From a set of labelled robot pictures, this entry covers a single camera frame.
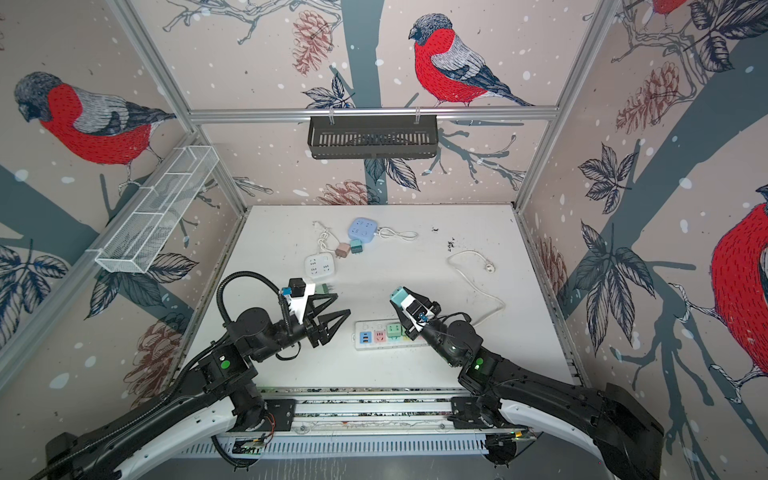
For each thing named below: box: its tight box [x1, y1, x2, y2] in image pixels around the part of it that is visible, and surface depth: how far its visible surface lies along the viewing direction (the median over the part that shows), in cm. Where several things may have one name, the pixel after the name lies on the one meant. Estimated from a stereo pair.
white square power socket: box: [304, 252, 335, 279], surface depth 102 cm
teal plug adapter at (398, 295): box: [390, 286, 408, 308], surface depth 72 cm
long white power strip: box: [352, 319, 430, 350], surface depth 85 cm
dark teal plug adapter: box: [350, 239, 363, 254], surface depth 109 cm
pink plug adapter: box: [335, 242, 350, 259], surface depth 109 cm
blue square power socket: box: [348, 217, 378, 243], surface depth 113 cm
